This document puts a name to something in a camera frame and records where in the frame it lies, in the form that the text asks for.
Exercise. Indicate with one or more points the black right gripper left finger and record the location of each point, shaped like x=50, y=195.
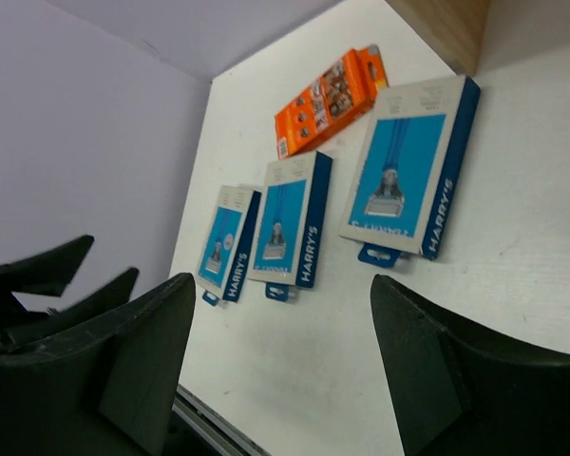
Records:
x=103, y=387

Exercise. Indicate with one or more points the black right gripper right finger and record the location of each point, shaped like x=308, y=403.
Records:
x=460, y=388

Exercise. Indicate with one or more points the aluminium rail base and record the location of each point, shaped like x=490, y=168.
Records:
x=196, y=429

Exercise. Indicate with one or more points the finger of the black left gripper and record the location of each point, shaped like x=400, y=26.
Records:
x=47, y=273
x=112, y=295

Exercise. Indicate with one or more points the wooden shelf unit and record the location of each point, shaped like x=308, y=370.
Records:
x=453, y=29

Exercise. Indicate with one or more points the orange styler box back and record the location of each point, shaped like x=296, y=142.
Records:
x=340, y=95

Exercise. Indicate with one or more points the harry's razor box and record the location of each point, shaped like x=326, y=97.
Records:
x=225, y=255
x=408, y=168
x=290, y=221

